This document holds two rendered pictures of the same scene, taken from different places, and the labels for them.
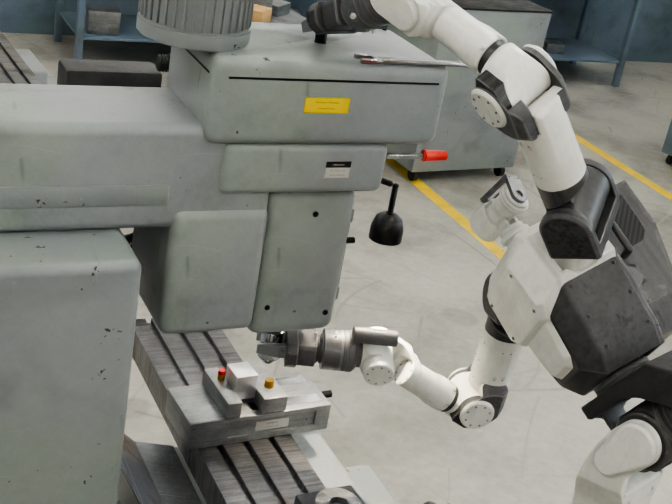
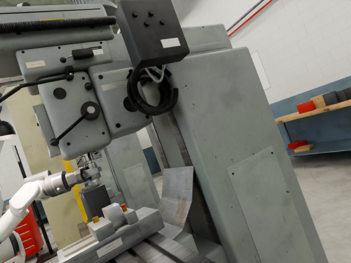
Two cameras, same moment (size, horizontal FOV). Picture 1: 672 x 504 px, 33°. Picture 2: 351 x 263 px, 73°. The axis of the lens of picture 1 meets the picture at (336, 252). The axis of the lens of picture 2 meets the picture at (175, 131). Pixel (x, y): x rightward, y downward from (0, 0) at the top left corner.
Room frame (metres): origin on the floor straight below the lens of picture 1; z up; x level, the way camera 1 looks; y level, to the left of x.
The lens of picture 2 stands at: (3.03, 0.49, 1.25)
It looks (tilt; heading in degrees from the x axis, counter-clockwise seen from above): 1 degrees up; 181
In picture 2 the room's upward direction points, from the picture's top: 20 degrees counter-clockwise
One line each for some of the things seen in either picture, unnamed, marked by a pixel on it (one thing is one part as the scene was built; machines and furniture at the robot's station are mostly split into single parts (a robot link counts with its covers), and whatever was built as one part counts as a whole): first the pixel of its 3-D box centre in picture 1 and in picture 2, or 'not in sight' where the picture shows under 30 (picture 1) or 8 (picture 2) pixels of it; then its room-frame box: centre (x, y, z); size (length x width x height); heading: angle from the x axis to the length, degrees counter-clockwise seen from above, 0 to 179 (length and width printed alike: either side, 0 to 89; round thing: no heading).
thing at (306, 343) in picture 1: (313, 348); (71, 179); (2.07, 0.01, 1.23); 0.13 x 0.12 x 0.10; 8
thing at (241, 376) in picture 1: (241, 380); (113, 214); (2.16, 0.16, 1.06); 0.06 x 0.05 x 0.06; 32
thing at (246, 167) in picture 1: (282, 145); (67, 68); (2.04, 0.14, 1.68); 0.34 x 0.24 x 0.10; 119
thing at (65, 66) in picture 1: (106, 112); (153, 33); (2.21, 0.53, 1.62); 0.20 x 0.09 x 0.21; 119
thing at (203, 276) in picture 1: (195, 245); (118, 106); (1.97, 0.27, 1.47); 0.24 x 0.19 x 0.26; 29
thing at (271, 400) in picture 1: (261, 387); (100, 228); (2.19, 0.11, 1.04); 0.15 x 0.06 x 0.04; 32
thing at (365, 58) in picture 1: (417, 61); not in sight; (2.03, -0.08, 1.89); 0.24 x 0.04 x 0.01; 116
